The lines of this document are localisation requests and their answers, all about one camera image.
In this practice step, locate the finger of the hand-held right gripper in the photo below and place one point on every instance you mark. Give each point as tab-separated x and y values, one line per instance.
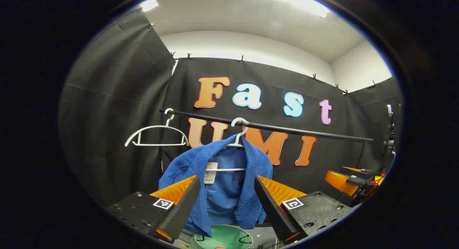
367	171
353	181

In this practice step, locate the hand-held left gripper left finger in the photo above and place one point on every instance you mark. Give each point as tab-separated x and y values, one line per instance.
183	213

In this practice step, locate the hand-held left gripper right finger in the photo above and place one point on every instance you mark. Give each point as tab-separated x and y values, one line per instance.
272	213

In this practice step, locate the black clothes rack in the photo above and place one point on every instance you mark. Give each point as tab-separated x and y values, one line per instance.
322	134

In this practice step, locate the white plastic hanger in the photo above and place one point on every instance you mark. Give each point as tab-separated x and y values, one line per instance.
226	169
161	144

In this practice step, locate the black backdrop cloth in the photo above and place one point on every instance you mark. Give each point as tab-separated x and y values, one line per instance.
118	98

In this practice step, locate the ceiling light panel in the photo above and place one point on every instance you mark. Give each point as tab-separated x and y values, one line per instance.
148	4

